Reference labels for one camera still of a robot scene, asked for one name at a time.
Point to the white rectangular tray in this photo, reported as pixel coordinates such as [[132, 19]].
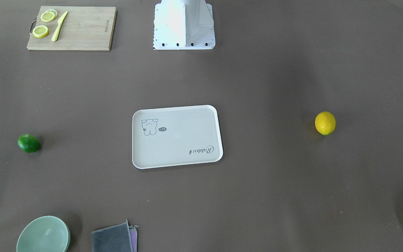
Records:
[[174, 136]]

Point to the bamboo cutting board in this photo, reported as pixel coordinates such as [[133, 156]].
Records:
[[84, 28]]

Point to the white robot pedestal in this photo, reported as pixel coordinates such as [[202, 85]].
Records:
[[183, 25]]

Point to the yellow plastic knife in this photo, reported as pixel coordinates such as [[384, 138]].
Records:
[[58, 28]]

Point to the light green bowl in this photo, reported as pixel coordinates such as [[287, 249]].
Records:
[[44, 234]]

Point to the yellow lemon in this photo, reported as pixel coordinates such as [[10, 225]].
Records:
[[325, 123]]

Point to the green lime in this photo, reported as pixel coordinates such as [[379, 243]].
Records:
[[28, 143]]

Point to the grey folded cloth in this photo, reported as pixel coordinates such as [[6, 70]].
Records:
[[112, 239]]

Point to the purple cloth underneath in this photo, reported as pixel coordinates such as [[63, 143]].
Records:
[[134, 236]]

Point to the upper lemon slice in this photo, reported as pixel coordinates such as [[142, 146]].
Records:
[[49, 15]]

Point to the lower lemon slice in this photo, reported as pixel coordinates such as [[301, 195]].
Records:
[[40, 31]]

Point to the lemon slice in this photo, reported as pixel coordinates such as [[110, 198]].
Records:
[[49, 15], [40, 31]]

